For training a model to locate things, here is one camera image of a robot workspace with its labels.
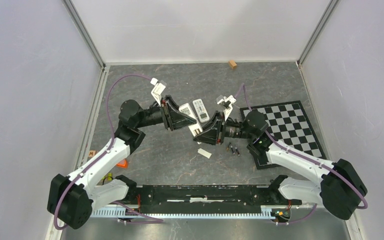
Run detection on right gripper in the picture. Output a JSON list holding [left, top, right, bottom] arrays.
[[192, 110, 255, 146]]

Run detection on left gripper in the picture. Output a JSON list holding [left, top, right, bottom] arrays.
[[135, 94, 197, 131]]

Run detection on white remote control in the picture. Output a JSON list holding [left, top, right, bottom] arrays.
[[192, 98, 210, 123], [178, 102, 204, 137]]

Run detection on white battery cover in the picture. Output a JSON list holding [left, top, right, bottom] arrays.
[[197, 148, 212, 159]]

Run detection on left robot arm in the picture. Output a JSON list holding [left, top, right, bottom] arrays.
[[47, 95, 197, 230]]

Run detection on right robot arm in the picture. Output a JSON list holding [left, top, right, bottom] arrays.
[[193, 110, 369, 220]]

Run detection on orange semicircle toy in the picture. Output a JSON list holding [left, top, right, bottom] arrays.
[[116, 159, 129, 169]]

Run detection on small wooden block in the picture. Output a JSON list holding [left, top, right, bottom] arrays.
[[228, 60, 238, 70]]

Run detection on black white chessboard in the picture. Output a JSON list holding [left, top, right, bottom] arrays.
[[252, 100, 327, 159]]

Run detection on yellow green toy blocks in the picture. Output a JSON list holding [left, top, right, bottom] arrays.
[[101, 172, 114, 185]]

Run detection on wooden letter block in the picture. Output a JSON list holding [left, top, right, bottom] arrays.
[[87, 150, 97, 158]]

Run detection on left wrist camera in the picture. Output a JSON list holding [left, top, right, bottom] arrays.
[[150, 77, 167, 106]]

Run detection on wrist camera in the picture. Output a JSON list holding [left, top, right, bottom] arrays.
[[150, 77, 167, 106], [216, 95, 237, 121]]

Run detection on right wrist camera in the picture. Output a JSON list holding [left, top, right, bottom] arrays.
[[216, 95, 237, 121]]

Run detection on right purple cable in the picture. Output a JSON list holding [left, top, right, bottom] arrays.
[[234, 83, 369, 226]]

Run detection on purple cable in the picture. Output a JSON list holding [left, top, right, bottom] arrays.
[[234, 83, 369, 226], [52, 74, 165, 231]]

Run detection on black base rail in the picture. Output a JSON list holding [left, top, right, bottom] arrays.
[[118, 184, 303, 214]]

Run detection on slotted cable duct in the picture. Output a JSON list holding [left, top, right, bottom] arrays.
[[90, 206, 276, 220]]

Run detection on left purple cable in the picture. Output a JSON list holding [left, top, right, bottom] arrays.
[[52, 74, 165, 231]]

